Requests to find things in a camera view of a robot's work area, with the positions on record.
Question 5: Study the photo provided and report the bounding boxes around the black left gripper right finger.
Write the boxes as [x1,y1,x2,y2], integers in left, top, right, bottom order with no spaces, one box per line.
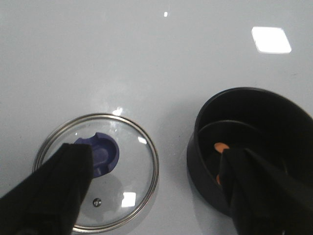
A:
[219,148,313,235]

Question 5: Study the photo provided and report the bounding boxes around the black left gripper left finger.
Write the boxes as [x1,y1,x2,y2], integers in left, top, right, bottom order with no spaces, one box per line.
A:
[0,144,93,235]

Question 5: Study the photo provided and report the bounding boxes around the orange ham slices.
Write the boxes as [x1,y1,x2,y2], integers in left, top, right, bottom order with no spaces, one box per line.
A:
[214,142,230,185]

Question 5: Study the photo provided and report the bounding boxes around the glass lid with blue knob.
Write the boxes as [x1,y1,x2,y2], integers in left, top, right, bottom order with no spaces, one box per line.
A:
[33,113,159,234]

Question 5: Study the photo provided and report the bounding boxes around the dark blue saucepan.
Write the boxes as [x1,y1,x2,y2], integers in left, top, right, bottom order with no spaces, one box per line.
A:
[187,87,313,216]

